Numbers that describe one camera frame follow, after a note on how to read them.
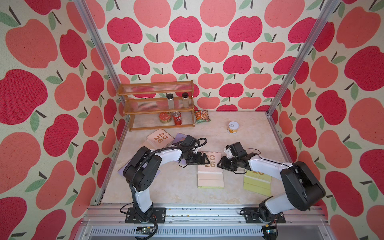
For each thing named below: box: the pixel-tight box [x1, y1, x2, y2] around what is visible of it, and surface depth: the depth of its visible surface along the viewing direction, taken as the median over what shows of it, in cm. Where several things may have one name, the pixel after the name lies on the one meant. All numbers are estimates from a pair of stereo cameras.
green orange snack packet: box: [195, 109, 211, 124], surface depth 117 cm
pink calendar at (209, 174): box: [197, 151, 224, 187], surface depth 89 cm
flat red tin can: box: [158, 112, 172, 123], surface depth 116 cm
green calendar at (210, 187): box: [197, 186, 225, 190], surface depth 86 cm
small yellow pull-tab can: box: [227, 121, 239, 134], surface depth 107 cm
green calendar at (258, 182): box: [243, 170, 272, 197], surface depth 86 cm
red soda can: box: [172, 111, 182, 126], surface depth 107 cm
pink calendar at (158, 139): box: [138, 128, 175, 150], surface depth 105 cm
